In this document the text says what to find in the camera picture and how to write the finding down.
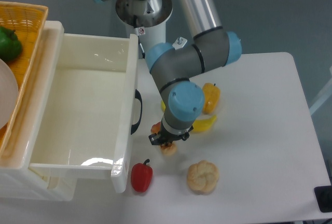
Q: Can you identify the white round plate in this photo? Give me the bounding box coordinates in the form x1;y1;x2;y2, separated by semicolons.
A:
0;60;19;128

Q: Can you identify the black device at edge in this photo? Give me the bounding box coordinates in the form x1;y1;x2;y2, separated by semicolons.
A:
314;186;332;213

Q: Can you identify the yellow bell pepper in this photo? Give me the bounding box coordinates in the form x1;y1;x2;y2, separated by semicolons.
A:
202;83;220;114

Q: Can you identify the green bell pepper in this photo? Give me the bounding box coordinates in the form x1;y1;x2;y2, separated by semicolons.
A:
1;26;23;62

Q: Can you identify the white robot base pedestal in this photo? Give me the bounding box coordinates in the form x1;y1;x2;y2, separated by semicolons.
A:
125;21;166;59

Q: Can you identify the white mounting bracket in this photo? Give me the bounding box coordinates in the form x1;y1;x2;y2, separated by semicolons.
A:
172;36;188;50

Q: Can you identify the black drawer handle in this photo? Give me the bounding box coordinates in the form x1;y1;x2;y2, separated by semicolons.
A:
131;89;143;134

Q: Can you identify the rectangular toasted bread loaf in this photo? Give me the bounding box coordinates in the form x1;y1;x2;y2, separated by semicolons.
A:
150;121;177;156

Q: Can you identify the red bell pepper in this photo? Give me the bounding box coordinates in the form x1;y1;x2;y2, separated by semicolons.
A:
131;159;153;193

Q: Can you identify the white plastic drawer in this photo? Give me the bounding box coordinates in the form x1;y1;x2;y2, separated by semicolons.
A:
30;34;138;193

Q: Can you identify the round flower-shaped bread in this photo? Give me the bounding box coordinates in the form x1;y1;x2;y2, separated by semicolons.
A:
186;160;219;193

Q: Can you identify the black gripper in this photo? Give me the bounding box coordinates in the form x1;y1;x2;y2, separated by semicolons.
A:
148;125;193;145

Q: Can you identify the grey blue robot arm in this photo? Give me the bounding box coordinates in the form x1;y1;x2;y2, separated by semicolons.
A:
94;0;242;145

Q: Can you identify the yellow wicker basket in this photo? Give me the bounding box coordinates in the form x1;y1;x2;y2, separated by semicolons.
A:
1;1;48;153

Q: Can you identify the yellow banana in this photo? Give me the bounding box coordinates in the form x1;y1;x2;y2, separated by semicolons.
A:
160;101;217;133

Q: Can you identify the white plastic drawer cabinet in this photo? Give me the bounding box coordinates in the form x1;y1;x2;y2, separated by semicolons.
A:
1;21;77;201

